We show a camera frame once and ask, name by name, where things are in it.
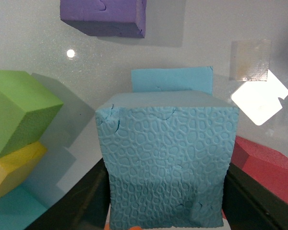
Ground clear tape patch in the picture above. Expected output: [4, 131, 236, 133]
[229, 39, 271, 81]

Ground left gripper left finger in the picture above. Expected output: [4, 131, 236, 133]
[26, 160, 110, 230]

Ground turquoise plastic bin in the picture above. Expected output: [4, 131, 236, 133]
[0, 185, 47, 230]

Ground blue foam block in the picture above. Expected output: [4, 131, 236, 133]
[96, 91, 239, 230]
[131, 66, 213, 95]

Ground yellow foam block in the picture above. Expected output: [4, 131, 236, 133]
[0, 141, 47, 198]

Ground far purple foam block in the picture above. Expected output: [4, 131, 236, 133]
[60, 0, 147, 38]

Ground green foam block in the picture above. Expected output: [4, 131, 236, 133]
[0, 70, 63, 158]

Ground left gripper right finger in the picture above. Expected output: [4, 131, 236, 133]
[222, 163, 288, 230]

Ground left orange foam block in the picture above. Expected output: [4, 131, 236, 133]
[104, 223, 143, 230]

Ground front red foam block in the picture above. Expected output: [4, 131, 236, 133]
[222, 136, 288, 220]

